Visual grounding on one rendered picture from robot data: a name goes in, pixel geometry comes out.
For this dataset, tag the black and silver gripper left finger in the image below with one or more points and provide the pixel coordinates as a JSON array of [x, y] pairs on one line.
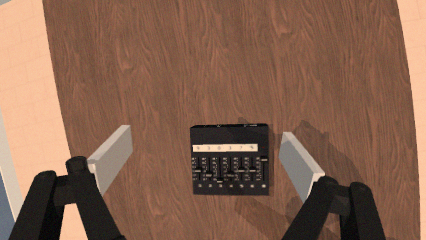
[[86, 181]]

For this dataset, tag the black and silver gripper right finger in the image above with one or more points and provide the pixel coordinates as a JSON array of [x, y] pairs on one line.
[[321, 194]]

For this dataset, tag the black lighting desk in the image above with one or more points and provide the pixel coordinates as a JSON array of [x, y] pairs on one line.
[[222, 152]]

